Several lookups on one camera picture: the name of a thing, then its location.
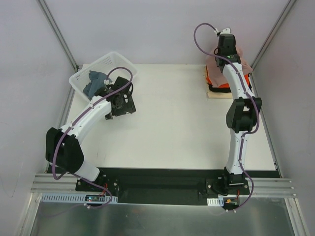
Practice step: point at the right white cable duct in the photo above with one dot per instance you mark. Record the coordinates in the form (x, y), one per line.
(222, 201)

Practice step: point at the right aluminium frame post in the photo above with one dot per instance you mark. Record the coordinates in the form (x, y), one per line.
(276, 27)

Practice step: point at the beige folded t shirt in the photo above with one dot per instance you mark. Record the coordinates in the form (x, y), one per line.
(214, 95)

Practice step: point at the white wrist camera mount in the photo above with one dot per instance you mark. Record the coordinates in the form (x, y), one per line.
(223, 31)
(108, 81)

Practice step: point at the blue grey t shirt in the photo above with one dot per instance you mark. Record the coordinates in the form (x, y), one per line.
(96, 82)

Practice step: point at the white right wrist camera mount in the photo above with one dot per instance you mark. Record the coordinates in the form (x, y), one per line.
(223, 31)

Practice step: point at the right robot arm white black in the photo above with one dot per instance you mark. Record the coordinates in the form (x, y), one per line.
(242, 118)

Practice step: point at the left white cable duct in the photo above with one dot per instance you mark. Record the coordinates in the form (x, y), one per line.
(77, 198)

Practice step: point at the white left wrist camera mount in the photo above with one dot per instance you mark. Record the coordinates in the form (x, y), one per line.
(108, 81)

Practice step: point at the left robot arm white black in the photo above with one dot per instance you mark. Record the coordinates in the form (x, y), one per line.
(63, 145)

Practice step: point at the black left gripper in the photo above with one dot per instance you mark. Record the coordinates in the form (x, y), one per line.
(128, 105)

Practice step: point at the aluminium rail profile front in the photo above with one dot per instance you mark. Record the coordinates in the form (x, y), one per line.
(263, 187)

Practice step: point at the orange folded t shirt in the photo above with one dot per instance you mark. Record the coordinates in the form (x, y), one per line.
(246, 77)

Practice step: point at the left aluminium frame post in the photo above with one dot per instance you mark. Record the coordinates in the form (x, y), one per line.
(57, 32)

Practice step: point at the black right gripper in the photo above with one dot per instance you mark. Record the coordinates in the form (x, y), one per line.
(226, 40)

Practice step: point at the aluminium frame post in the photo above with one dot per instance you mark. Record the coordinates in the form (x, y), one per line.
(57, 32)
(276, 27)

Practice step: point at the white cable duct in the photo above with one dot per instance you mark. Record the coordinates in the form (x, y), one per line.
(77, 198)
(222, 201)

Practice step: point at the black folded t shirt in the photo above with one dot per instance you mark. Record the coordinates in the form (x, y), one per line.
(221, 89)

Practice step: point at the white plastic laundry basket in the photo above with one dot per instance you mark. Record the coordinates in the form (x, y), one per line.
(104, 64)

